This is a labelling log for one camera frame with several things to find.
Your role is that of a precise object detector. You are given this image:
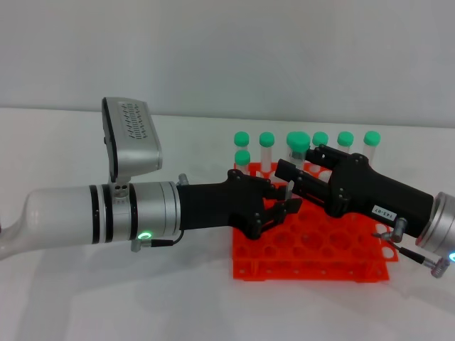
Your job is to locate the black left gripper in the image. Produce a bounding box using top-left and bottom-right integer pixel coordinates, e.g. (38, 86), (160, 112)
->
(176, 158), (337, 241)

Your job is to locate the orange test tube rack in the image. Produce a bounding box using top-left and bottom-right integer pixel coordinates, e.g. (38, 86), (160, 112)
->
(232, 161), (400, 284)

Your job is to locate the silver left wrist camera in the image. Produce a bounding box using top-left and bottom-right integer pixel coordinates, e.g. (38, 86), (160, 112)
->
(102, 97), (164, 184)

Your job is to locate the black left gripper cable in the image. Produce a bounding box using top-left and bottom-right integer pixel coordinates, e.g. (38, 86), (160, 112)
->
(130, 229), (185, 253)

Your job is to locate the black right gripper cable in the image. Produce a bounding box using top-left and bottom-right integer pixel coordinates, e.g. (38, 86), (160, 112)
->
(371, 217), (451, 280)

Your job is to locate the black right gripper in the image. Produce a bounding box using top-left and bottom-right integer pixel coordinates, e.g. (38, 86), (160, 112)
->
(306, 144), (437, 240)

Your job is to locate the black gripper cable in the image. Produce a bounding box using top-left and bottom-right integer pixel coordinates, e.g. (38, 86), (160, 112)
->
(371, 217), (451, 280)
(130, 229), (185, 253)

